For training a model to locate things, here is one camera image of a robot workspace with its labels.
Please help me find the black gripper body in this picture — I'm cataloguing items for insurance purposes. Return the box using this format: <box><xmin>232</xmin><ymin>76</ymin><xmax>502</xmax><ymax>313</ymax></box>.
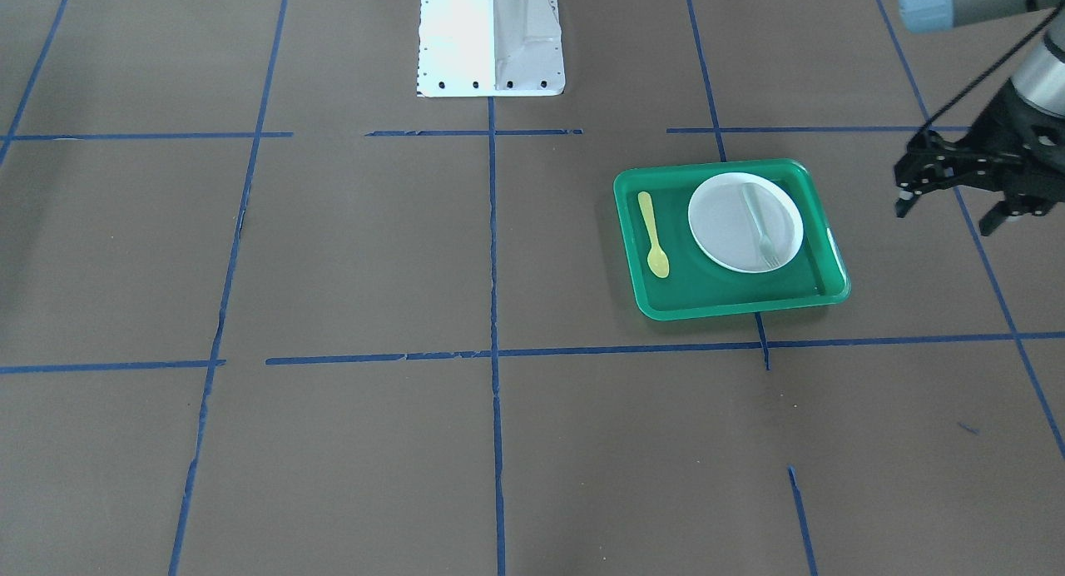
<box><xmin>917</xmin><ymin>82</ymin><xmax>1063</xmax><ymax>218</ymax></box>

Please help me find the yellow plastic spoon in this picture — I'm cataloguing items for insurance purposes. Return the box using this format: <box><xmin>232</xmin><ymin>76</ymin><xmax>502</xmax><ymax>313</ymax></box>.
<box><xmin>637</xmin><ymin>191</ymin><xmax>670</xmax><ymax>279</ymax></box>

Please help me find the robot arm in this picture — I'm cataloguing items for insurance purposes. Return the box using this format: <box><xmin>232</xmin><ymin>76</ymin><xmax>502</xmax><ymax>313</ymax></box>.
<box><xmin>894</xmin><ymin>0</ymin><xmax>1064</xmax><ymax>237</ymax></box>

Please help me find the pale green plastic fork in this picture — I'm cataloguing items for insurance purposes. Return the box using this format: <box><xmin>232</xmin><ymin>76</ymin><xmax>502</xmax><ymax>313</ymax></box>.
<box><xmin>741</xmin><ymin>184</ymin><xmax>780</xmax><ymax>270</ymax></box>

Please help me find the white round plate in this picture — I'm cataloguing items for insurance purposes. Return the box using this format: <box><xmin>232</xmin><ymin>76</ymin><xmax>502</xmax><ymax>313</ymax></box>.
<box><xmin>687</xmin><ymin>171</ymin><xmax>804</xmax><ymax>274</ymax></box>

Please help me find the green plastic tray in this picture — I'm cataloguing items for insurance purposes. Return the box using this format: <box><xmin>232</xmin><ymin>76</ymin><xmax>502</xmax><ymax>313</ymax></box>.
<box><xmin>613</xmin><ymin>158</ymin><xmax>852</xmax><ymax>320</ymax></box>

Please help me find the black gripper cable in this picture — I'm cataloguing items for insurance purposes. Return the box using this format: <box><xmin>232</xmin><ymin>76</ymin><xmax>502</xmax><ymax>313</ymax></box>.
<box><xmin>915</xmin><ymin>6</ymin><xmax>1065</xmax><ymax>144</ymax></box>

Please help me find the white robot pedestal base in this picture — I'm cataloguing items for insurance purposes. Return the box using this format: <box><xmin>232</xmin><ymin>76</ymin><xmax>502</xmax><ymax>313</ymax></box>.
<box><xmin>415</xmin><ymin>0</ymin><xmax>567</xmax><ymax>98</ymax></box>

